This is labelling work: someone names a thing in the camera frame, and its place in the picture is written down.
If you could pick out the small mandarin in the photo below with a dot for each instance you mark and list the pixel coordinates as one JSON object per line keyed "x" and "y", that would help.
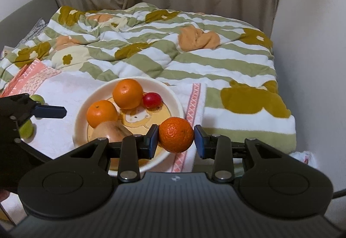
{"x": 176, "y": 134}

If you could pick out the green striped floral blanket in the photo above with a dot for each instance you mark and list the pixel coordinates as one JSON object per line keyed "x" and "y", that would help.
{"x": 189, "y": 65}

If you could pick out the white plastic bag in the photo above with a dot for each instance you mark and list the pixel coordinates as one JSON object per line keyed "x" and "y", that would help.
{"x": 304, "y": 158}

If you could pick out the cream plate with bear print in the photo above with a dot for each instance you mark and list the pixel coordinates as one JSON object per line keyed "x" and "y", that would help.
{"x": 135, "y": 119}

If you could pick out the grey headboard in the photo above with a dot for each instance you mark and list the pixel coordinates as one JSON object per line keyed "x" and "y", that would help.
{"x": 24, "y": 16}

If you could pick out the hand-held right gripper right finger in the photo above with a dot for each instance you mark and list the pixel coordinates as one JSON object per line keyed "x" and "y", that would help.
{"x": 199, "y": 142}

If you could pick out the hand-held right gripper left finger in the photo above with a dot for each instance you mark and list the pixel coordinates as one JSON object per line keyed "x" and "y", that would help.
{"x": 154, "y": 140}

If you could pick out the printed paper box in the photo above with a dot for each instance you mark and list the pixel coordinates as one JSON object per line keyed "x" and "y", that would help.
{"x": 6, "y": 53}

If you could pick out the red cherry tomato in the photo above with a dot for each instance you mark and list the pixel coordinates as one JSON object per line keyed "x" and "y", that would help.
{"x": 152, "y": 100}

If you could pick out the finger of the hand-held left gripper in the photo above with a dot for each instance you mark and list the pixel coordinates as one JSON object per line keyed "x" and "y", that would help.
{"x": 51, "y": 112}

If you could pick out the white and pink tablecloth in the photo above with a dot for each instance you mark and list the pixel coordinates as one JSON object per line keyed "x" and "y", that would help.
{"x": 62, "y": 86}

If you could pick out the large orange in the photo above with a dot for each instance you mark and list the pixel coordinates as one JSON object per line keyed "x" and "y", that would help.
{"x": 127, "y": 93}
{"x": 102, "y": 114}

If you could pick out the green apple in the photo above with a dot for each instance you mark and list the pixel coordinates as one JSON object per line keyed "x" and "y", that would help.
{"x": 36, "y": 98}
{"x": 27, "y": 130}

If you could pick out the grey patterned sheet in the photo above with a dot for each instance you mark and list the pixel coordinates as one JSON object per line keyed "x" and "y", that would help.
{"x": 35, "y": 28}

